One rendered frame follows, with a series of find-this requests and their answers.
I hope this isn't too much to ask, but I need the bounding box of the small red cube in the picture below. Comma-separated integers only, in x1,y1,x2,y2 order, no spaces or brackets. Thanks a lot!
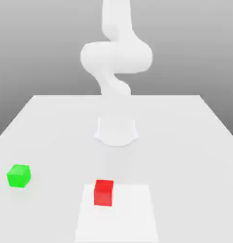
93,179,115,207

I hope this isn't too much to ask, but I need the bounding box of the small green cube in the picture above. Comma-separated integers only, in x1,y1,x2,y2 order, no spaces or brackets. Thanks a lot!
6,164,31,188

